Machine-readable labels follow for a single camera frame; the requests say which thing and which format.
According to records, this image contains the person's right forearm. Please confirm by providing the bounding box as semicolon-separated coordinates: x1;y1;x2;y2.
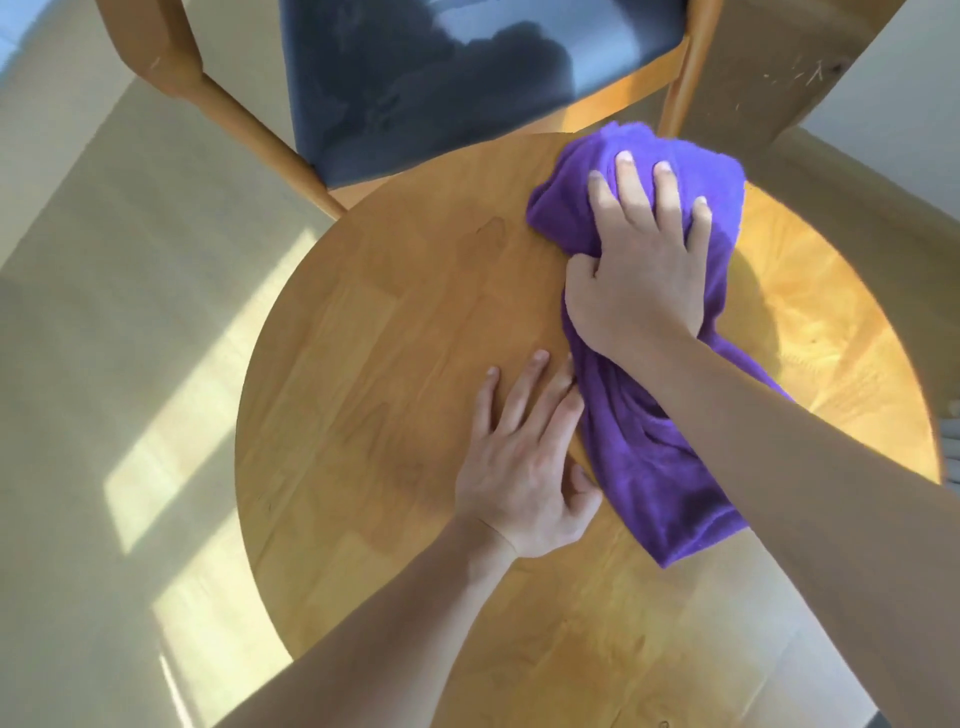
629;322;960;728

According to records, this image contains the wooden chair with black seat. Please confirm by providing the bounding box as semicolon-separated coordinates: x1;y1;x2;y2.
93;0;725;221

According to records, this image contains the round wooden table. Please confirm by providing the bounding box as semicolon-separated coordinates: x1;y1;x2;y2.
233;131;943;728

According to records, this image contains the person's left forearm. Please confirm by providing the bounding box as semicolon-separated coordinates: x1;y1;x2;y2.
217;517;519;728

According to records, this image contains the person's left hand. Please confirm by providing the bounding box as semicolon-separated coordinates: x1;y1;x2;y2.
455;349;605;560

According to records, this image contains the person's right hand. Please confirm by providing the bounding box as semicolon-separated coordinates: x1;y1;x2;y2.
563;150;714;358

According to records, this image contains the purple microfibre cloth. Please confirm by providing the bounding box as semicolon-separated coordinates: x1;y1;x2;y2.
524;121;796;570

